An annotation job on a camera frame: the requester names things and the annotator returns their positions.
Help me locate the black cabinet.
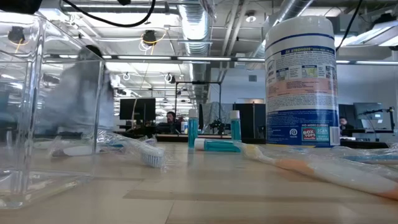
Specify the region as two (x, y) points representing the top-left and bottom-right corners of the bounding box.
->
(233, 103), (267, 144)

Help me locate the clear plastic bag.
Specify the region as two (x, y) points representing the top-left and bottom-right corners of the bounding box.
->
(0, 12), (106, 209)

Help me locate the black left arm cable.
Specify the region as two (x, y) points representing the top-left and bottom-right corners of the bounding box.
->
(61, 0), (156, 28)

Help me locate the black overhead camera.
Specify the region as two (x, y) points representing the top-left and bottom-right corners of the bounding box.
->
(142, 29), (158, 47)

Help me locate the silver ceiling pipe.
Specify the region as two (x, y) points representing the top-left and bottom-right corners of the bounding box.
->
(248, 0), (315, 60)

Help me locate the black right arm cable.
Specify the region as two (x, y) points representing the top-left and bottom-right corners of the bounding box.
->
(335, 0), (364, 52)

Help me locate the wooden background table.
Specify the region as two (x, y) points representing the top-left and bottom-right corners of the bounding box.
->
(155, 133), (233, 143)

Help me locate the grey computer monitor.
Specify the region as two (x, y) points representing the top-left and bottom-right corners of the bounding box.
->
(353, 102), (385, 121)

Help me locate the overhead LED light bar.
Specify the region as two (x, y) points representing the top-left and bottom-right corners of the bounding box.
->
(55, 54), (398, 66)

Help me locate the person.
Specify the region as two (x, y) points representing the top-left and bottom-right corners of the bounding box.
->
(40, 45), (115, 135)
(338, 116), (355, 136)
(158, 111), (184, 134)

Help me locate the black metal rig frame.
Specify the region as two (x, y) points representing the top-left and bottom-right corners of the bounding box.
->
(174, 80), (223, 135)

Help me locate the black computer monitor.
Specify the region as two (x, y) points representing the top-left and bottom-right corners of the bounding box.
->
(119, 98), (157, 121)

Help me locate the white blue wipes canister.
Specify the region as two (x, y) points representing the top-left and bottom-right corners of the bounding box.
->
(264, 15), (340, 147)

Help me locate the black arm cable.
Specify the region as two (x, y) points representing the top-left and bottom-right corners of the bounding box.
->
(335, 0), (364, 52)
(61, 0), (156, 28)

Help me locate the teal mouthwash bottle white cap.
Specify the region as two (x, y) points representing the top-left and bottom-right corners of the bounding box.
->
(187, 108), (199, 149)
(194, 138), (243, 153)
(229, 110), (243, 141)

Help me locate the silver spiral ventilation duct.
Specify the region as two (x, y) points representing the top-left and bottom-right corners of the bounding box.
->
(177, 3), (215, 105)

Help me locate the black boom stand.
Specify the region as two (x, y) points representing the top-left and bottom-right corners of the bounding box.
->
(357, 106), (397, 131)

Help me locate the orange white toothbrush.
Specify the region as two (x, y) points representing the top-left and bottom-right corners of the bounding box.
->
(241, 142), (398, 202)

